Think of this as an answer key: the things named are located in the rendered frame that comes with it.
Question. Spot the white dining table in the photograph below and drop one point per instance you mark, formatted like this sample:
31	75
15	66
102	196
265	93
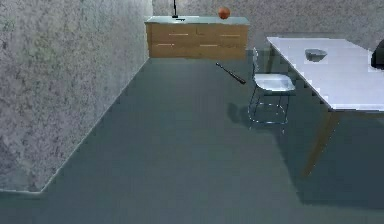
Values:
343	76

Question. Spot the black baseball bat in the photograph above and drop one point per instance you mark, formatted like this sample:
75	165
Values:
231	74

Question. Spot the wooden chest of drawers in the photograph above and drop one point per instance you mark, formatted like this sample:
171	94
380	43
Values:
196	40

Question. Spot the black desk lamp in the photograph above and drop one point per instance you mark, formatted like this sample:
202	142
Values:
174	10

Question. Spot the orange basketball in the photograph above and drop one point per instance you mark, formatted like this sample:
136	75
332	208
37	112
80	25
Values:
224	12

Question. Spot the grey bowl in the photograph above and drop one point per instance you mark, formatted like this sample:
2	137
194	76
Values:
315	54

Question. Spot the black rounded object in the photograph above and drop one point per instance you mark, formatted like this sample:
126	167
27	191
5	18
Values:
378	56

